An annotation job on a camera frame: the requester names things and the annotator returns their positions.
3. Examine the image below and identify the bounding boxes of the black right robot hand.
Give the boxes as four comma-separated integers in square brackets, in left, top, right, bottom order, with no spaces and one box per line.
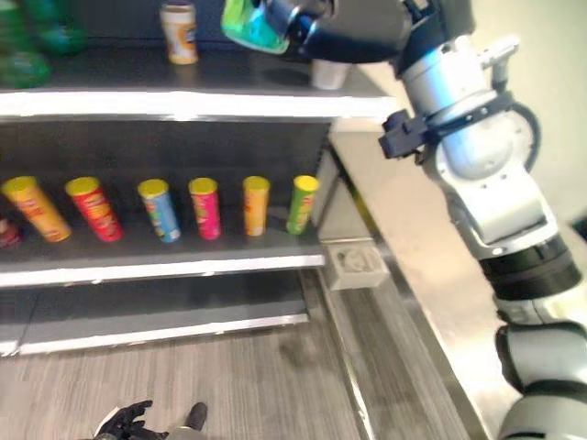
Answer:
[254,0,413,64]

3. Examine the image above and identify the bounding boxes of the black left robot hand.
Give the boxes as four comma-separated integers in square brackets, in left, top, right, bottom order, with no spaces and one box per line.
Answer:
[94,400,170,440]

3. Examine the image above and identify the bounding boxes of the green snack bag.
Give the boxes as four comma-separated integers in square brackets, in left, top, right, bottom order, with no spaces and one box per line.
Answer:
[220,0,292,56]

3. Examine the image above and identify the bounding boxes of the plain white cup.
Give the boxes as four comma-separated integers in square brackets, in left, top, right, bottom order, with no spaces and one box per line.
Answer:
[311,59,353,91]

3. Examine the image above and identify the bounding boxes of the dark robot foot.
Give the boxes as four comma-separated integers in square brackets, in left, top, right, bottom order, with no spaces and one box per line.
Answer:
[184,401,209,433]

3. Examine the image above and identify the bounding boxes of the tan paper cup with label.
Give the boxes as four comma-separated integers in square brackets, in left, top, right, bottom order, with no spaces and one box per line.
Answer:
[159,2,200,66]

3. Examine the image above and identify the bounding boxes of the green chips can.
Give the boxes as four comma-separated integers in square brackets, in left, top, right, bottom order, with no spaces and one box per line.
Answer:
[285,174,321,237]

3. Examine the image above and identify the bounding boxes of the dark shelf unit white edges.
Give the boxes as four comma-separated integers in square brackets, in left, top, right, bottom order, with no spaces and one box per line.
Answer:
[0,0,401,359]

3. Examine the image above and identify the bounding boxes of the orange chips can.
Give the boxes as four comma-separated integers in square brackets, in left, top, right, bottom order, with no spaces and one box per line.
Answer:
[241,175,271,237]

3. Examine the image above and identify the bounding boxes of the blue chips can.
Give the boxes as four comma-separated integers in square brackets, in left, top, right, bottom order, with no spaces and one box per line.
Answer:
[137,178,183,245]

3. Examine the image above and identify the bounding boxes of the red chips can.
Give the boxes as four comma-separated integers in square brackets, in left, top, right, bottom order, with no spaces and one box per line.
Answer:
[64,176,125,243]

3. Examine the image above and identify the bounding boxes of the dark red snack package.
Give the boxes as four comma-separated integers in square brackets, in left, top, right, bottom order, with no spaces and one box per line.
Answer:
[0,216,25,249]

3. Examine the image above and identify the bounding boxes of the pink chips can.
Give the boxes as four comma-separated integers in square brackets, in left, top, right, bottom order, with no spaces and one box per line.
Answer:
[187,177,225,241]

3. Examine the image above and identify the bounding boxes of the yellow-orange chips can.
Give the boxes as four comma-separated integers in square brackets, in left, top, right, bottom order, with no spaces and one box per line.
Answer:
[1,175,73,243]

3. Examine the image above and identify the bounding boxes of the white floor outlet box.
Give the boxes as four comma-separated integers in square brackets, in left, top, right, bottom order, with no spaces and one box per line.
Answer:
[327,244,391,292]

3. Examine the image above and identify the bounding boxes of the stainless steel table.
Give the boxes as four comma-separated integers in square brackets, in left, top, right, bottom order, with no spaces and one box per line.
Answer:
[316,63,587,440]

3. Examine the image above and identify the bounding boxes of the green plastic bottle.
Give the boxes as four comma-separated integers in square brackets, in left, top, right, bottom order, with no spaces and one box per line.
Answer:
[25,0,89,57]
[0,0,52,91]

